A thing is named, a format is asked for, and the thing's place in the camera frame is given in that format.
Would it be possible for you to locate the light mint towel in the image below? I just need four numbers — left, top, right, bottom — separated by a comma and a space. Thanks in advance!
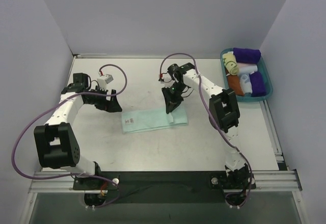
121, 106, 188, 134

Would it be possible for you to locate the green and yellow patterned towel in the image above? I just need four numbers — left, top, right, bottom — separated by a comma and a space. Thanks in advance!
222, 52, 239, 75

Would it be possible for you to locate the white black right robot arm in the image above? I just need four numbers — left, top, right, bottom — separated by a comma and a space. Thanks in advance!
161, 63, 252, 188

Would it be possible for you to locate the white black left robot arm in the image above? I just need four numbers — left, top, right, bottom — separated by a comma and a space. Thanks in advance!
34, 73, 122, 189

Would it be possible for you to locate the orange brown rolled towel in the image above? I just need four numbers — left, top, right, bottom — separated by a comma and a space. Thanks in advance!
226, 73, 244, 96

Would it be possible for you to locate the white blue rolled towel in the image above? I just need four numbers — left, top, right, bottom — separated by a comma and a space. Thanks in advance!
238, 72, 253, 96

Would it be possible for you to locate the pink rolled towel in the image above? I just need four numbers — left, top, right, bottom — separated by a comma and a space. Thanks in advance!
237, 62, 258, 73

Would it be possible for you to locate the purple rolled towel top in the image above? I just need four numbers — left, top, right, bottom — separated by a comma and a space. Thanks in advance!
232, 47, 261, 64

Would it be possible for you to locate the purple rolled towel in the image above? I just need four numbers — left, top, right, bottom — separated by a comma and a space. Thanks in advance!
250, 71, 267, 97
232, 47, 261, 64

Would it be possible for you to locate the purple rolled towel right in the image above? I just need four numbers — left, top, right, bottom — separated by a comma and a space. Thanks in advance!
250, 71, 267, 97

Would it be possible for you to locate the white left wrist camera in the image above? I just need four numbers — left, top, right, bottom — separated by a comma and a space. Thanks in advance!
97, 74, 114, 90

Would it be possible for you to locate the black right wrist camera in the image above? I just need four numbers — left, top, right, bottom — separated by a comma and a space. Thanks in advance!
167, 64, 181, 80

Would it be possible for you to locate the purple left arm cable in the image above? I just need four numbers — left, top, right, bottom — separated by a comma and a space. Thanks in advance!
11, 64, 128, 207

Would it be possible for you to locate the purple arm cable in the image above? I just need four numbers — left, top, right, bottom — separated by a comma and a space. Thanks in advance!
158, 52, 255, 207
11, 64, 128, 207

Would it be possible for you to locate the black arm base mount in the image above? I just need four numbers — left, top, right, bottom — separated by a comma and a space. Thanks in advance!
73, 171, 256, 205

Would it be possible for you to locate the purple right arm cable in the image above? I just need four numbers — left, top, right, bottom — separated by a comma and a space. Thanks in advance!
158, 52, 255, 207

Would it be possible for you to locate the aluminium frame rail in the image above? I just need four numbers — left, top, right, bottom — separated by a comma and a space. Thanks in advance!
29, 171, 302, 193

